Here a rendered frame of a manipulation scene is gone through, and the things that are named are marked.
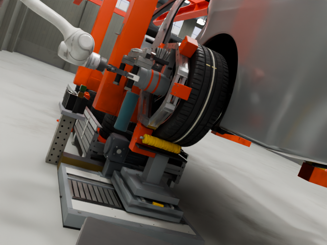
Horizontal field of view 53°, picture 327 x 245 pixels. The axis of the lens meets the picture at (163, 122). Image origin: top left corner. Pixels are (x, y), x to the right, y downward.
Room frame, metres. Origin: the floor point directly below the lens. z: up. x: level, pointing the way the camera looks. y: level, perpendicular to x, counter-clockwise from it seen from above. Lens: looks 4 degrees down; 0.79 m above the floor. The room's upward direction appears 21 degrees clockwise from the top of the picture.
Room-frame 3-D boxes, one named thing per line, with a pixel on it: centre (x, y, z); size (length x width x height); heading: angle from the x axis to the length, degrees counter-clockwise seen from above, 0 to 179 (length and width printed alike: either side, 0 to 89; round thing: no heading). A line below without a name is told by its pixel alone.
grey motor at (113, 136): (2.42, 0.13, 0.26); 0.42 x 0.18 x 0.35; 113
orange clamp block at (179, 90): (1.81, -0.03, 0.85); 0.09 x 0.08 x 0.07; 23
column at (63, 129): (2.51, 0.70, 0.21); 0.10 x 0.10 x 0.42; 23
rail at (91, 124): (3.67, 0.91, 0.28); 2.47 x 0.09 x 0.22; 23
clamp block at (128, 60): (2.18, 0.36, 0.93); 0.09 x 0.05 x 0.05; 113
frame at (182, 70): (2.10, 0.10, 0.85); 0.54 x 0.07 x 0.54; 23
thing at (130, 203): (2.16, -0.06, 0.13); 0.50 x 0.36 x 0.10; 23
